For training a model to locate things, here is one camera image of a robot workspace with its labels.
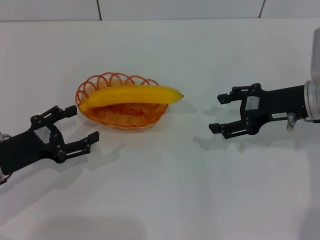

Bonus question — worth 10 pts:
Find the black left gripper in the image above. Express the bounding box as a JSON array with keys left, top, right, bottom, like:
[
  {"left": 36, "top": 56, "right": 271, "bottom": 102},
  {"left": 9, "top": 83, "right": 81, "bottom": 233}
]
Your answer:
[{"left": 0, "top": 104, "right": 101, "bottom": 176}]

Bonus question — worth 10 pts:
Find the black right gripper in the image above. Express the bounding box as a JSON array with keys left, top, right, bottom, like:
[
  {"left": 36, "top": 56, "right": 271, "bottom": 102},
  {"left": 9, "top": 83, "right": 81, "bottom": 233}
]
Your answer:
[{"left": 208, "top": 83, "right": 308, "bottom": 140}]

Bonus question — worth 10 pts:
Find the orange plastic wire basket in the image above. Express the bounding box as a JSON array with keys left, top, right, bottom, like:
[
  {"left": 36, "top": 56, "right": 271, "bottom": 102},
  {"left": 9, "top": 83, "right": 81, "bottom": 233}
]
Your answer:
[{"left": 75, "top": 72, "right": 170, "bottom": 130}]

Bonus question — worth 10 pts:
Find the yellow banana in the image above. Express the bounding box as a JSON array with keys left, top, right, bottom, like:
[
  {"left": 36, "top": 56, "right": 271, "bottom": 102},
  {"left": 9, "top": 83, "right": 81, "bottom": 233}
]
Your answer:
[{"left": 79, "top": 84, "right": 185, "bottom": 113}]

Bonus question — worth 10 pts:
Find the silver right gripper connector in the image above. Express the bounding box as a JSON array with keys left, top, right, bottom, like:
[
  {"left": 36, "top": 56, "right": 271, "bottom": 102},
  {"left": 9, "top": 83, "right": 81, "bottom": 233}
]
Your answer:
[{"left": 286, "top": 112, "right": 296, "bottom": 132}]

